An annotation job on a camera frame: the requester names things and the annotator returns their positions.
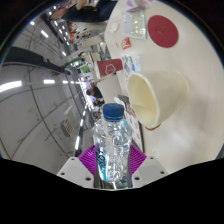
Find clear plastic sleeve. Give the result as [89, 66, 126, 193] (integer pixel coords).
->
[122, 8, 148, 41]

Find small red sauce packet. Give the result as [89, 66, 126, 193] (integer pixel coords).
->
[120, 36, 132, 51]

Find ceiling air conditioner unit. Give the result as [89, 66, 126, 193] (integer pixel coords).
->
[61, 118, 75, 136]

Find ceiling strip lights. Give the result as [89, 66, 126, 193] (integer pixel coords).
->
[0, 4, 88, 152]

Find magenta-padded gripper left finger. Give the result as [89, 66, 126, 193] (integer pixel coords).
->
[56, 143, 98, 190]

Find cream mug with brown handle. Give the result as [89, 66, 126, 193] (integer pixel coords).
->
[126, 70, 191, 132]

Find small white wrapper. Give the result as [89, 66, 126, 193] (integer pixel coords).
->
[107, 21, 121, 35]

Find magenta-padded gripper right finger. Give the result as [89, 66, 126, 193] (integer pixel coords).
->
[126, 143, 168, 189]

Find flat round red coaster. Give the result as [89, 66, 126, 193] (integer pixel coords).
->
[147, 14, 180, 49]

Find clear blue-capped water bottle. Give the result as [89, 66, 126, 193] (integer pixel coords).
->
[92, 102, 134, 184]

